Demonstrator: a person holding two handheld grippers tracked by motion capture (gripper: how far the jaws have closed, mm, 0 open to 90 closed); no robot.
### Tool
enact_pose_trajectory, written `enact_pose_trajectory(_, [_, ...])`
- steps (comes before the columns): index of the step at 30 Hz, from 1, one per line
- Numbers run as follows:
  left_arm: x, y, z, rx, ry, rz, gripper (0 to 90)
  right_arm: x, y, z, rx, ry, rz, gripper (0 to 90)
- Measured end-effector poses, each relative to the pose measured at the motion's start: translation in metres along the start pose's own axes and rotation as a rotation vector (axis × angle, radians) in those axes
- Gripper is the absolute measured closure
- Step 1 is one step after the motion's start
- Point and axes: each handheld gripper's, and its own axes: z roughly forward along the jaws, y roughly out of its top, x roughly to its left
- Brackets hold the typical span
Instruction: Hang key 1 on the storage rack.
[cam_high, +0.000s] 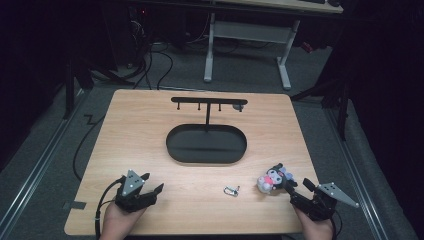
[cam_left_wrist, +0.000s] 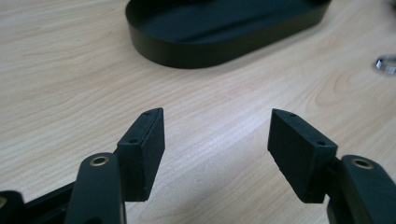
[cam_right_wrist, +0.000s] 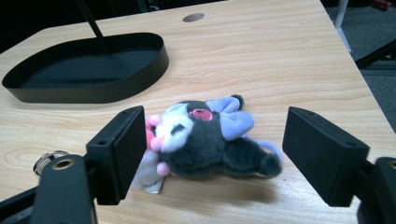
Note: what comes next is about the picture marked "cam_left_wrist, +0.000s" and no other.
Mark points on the black hanger stand with tray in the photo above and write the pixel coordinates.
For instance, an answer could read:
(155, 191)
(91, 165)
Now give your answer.
(218, 34)

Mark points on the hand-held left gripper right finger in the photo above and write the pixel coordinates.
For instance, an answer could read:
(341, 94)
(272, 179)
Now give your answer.
(299, 152)

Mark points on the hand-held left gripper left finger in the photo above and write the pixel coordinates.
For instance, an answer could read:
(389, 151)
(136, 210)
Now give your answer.
(141, 155)

